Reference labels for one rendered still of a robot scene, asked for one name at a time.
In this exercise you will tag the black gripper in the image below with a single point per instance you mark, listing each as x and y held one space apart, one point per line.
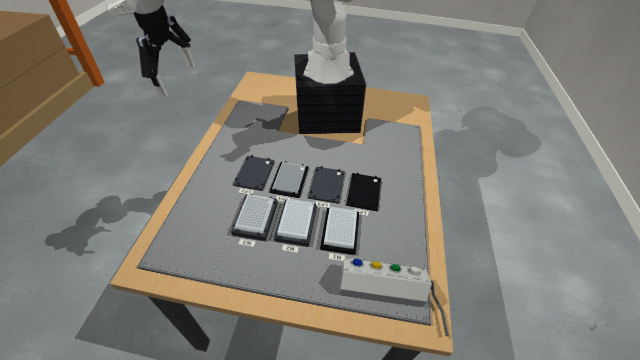
154 26

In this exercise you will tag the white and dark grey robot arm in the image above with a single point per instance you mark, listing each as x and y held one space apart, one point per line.
328 60

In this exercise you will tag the grey button panel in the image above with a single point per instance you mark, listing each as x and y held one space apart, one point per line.
395 284

